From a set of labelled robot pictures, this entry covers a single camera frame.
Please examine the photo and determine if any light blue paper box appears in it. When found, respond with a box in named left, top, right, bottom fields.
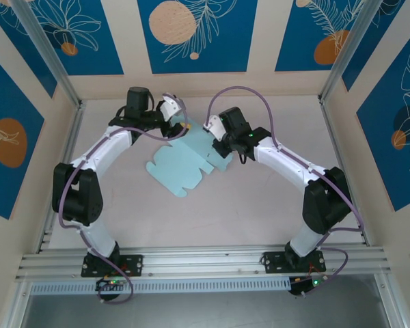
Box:
left=146, top=119, right=230, bottom=198

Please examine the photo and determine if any right controller board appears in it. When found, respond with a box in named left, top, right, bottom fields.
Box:
left=288, top=275, right=329, bottom=297

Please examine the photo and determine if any controller board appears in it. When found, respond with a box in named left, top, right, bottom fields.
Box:
left=95, top=277, right=127, bottom=291
left=288, top=275, right=329, bottom=297

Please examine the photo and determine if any grey metal sheet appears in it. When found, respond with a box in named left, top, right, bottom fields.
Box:
left=20, top=275, right=389, bottom=328

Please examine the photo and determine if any left controller board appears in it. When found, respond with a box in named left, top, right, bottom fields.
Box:
left=95, top=277, right=127, bottom=291

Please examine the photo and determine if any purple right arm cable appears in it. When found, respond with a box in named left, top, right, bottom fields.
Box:
left=206, top=85, right=366, bottom=297

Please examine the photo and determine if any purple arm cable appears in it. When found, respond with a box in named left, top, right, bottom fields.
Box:
left=206, top=85, right=366, bottom=297
left=59, top=97, right=192, bottom=305

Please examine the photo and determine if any blue floral wall panel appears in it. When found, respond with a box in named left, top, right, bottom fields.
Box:
left=137, top=0, right=259, bottom=74
left=341, top=0, right=410, bottom=92
left=275, top=0, right=373, bottom=73
left=30, top=0, right=124, bottom=77
left=357, top=30, right=410, bottom=213
left=0, top=49, right=46, bottom=220
left=0, top=0, right=58, bottom=99

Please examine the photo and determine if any aluminium side rail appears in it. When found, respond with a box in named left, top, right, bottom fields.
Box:
left=36, top=100, right=88, bottom=254
left=319, top=97, right=372, bottom=247

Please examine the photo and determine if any long aluminium base rail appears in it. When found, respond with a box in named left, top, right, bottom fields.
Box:
left=15, top=243, right=392, bottom=282

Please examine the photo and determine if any aluminium corner post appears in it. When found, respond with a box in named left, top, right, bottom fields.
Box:
left=317, top=0, right=407, bottom=103
left=10, top=0, right=85, bottom=110

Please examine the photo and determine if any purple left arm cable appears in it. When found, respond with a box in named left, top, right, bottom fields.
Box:
left=59, top=97, right=192, bottom=305

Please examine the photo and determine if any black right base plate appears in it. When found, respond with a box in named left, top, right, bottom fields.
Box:
left=263, top=251, right=326, bottom=274

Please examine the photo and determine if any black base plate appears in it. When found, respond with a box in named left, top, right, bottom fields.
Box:
left=81, top=254, right=144, bottom=277
left=263, top=251, right=326, bottom=274

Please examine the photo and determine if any grey slotted cable duct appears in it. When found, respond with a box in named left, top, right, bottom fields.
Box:
left=30, top=277, right=291, bottom=295

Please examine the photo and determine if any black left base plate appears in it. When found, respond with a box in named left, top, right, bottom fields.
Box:
left=81, top=254, right=144, bottom=277

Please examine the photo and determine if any aluminium frame bar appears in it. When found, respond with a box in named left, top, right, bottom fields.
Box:
left=374, top=273, right=407, bottom=328
left=1, top=279, right=33, bottom=328

